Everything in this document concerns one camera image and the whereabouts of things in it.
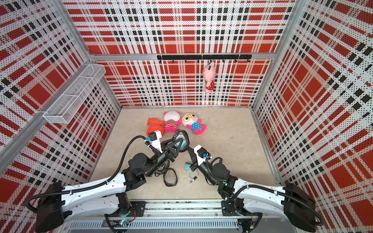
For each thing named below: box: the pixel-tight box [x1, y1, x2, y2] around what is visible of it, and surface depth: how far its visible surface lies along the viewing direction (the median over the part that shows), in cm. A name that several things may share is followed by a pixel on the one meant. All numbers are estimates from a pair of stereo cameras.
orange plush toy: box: [146, 117, 165, 138], surface depth 105 cm
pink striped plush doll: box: [163, 110, 183, 134], surface depth 107 cm
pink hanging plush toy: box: [202, 61, 217, 94], surface depth 94 cm
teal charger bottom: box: [183, 161, 193, 171], surface depth 89 cm
